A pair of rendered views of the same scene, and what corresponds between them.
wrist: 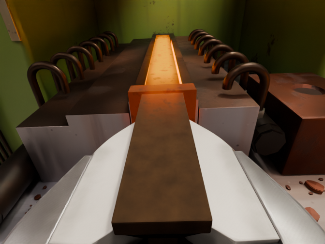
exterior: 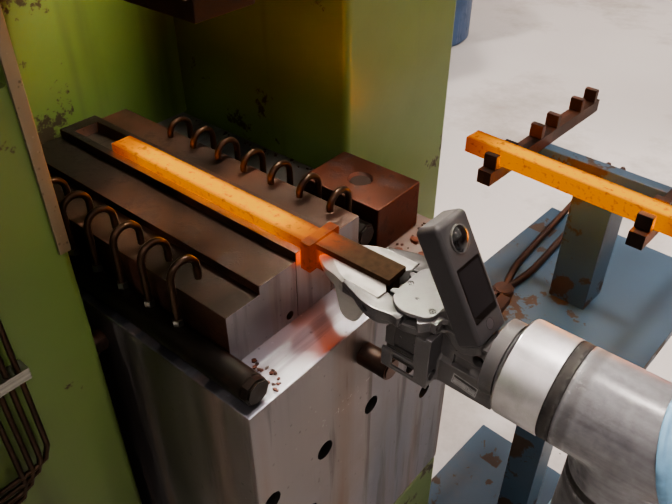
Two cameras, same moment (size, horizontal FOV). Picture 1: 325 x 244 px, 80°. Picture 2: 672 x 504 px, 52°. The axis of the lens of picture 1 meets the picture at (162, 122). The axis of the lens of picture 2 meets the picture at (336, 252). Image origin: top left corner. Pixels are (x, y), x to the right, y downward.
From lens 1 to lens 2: 60 cm
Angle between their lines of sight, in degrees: 43
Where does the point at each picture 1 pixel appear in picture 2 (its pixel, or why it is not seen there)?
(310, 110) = (377, 201)
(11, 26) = (63, 237)
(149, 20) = not seen: hidden behind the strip
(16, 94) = (51, 330)
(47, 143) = (243, 320)
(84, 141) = (267, 301)
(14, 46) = (58, 261)
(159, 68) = (269, 215)
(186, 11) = (86, 63)
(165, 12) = (49, 75)
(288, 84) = (344, 178)
